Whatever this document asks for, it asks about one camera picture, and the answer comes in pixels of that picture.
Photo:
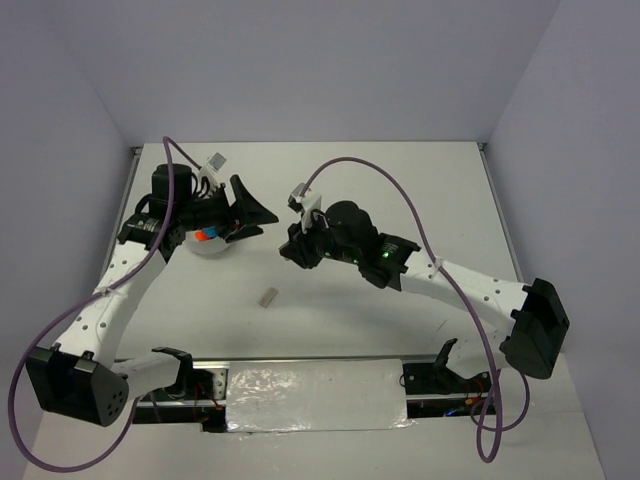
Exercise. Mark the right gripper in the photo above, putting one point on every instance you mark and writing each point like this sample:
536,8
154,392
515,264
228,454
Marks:
300,239

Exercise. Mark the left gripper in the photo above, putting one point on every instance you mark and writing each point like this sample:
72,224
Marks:
245,210

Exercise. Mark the beige eraser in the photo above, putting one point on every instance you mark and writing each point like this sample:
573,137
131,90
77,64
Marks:
267,297

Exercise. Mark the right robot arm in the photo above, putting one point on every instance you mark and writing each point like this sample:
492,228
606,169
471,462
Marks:
523,326

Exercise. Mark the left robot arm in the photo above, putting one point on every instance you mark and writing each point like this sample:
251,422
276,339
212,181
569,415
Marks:
78,375

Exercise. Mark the white round divided container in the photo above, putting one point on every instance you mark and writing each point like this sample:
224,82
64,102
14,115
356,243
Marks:
205,243

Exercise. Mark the silver foil mat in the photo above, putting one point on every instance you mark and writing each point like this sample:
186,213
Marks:
343,395

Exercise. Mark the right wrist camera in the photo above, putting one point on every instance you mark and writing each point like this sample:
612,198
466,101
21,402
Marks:
302,197

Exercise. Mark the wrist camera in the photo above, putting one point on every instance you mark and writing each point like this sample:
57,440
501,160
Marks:
302,197
208,175

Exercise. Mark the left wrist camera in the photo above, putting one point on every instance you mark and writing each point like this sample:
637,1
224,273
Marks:
208,175

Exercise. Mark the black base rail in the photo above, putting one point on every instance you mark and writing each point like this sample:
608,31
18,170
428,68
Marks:
430,392

